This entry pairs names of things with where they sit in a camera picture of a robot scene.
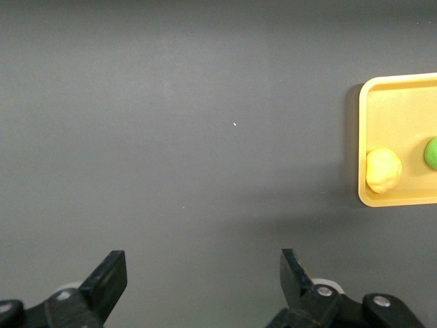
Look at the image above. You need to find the yellow potato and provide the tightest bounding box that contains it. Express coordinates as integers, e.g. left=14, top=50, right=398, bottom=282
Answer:
left=365, top=147, right=404, bottom=195

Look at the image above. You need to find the orange plastic tray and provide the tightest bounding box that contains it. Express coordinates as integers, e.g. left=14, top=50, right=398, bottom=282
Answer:
left=358, top=72, right=437, bottom=208

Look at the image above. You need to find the green apple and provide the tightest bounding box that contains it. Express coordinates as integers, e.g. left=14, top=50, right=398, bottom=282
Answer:
left=423, top=136, right=437, bottom=171

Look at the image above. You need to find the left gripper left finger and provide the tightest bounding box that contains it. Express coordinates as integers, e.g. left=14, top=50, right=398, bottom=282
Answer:
left=0, top=250, right=128, bottom=328

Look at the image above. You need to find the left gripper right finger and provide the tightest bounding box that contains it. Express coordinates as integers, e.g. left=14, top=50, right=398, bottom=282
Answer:
left=265, top=248, right=428, bottom=328

